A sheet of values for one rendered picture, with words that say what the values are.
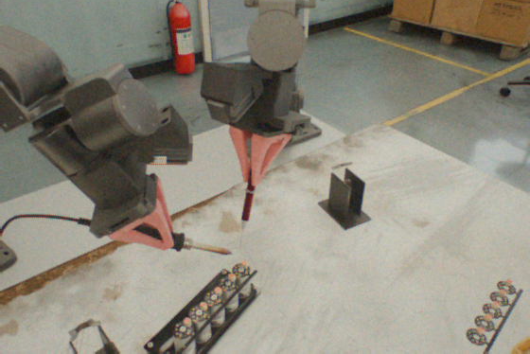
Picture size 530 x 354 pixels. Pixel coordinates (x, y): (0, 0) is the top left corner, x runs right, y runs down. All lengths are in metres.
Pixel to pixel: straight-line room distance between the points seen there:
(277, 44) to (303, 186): 0.47
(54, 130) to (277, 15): 0.24
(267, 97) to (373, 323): 0.34
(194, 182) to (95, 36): 2.38
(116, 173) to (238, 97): 0.15
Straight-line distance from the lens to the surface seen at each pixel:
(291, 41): 0.44
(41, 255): 0.81
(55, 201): 0.91
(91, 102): 0.44
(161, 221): 0.52
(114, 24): 3.20
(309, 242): 0.75
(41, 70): 0.47
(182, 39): 3.23
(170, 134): 0.46
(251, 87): 0.47
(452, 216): 0.86
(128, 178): 0.48
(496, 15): 4.02
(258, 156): 0.53
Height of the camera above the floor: 1.27
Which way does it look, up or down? 33 degrees down
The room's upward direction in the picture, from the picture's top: straight up
